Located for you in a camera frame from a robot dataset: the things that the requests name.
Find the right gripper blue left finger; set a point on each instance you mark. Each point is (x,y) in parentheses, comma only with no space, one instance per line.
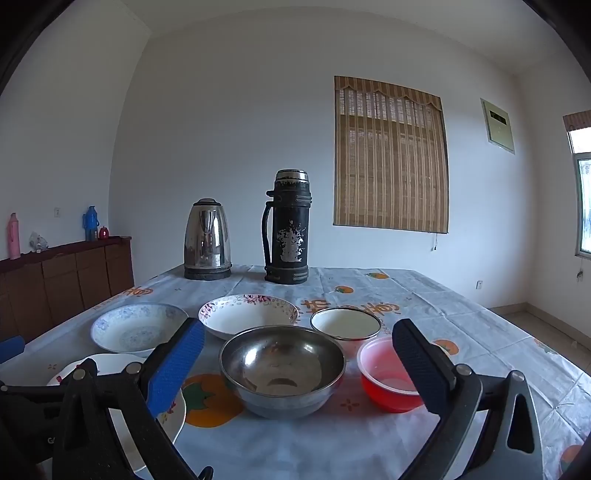
(165,369)

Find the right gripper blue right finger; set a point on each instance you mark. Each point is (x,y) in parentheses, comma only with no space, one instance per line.
(442,385)

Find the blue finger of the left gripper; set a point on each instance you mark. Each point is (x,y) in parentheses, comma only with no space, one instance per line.
(11,347)

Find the white plate red flowers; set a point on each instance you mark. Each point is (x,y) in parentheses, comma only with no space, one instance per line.
(115,396)

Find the red plastic bowl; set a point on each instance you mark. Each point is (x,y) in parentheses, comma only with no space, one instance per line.
(385,379)

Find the blue patterned white plate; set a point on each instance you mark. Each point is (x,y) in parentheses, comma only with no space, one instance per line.
(136,328)

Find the white bowl pink flowers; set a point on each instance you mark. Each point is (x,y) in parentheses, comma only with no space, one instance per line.
(229,315)

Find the white enamel bowl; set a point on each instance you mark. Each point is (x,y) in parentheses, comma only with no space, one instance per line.
(346,323)

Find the stainless steel bowl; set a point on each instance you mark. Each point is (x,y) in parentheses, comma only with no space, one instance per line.
(282,372)

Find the brown wooden sideboard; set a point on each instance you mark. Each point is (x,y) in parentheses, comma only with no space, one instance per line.
(60,286)

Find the white printed tablecloth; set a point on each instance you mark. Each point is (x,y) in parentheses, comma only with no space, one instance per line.
(349,438)

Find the crumpled plastic bag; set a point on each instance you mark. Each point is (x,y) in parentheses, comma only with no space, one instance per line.
(37,243)

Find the pink thermos bottle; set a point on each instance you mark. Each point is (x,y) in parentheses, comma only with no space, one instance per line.
(13,237)

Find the stainless steel electric kettle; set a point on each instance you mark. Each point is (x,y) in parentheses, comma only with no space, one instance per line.
(206,242)

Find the blue thermos bottle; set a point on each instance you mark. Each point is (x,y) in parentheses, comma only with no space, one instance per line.
(90,224)

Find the bamboo window blind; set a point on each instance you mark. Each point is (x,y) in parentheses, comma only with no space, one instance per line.
(391,157)

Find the black thermos flask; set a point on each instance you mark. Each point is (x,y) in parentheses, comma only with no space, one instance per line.
(285,228)

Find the green framed window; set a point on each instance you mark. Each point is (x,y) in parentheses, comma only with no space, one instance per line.
(578,127)

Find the wall electrical panel box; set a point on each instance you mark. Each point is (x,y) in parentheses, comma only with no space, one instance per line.
(498,125)

